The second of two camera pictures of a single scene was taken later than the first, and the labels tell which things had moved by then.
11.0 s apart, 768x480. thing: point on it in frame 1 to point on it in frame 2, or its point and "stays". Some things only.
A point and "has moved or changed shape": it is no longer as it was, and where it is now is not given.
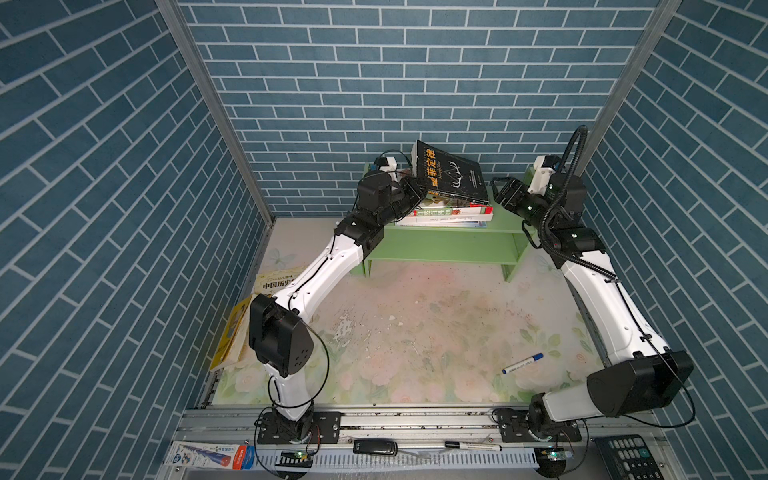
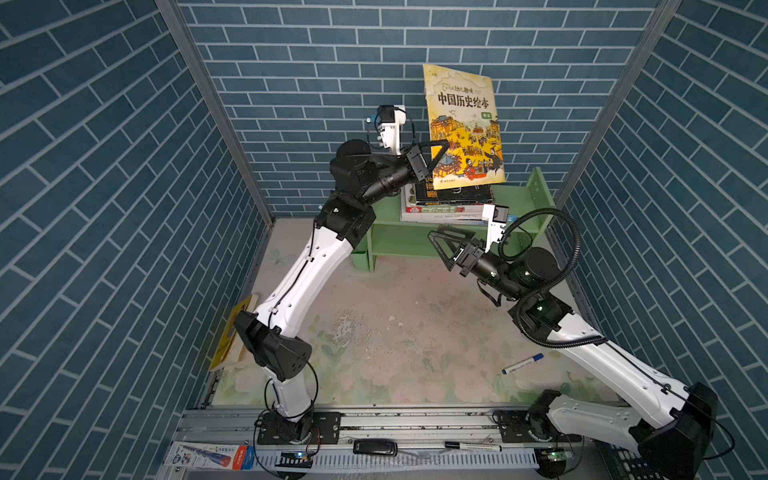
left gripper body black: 404,199 to 409,165
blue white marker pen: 522,363 stays
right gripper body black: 521,203 to 484,265
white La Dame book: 448,220 stays
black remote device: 375,447 stays
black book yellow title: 447,172 has moved or changed shape
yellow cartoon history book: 270,281 to 461,110
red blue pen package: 227,456 stays
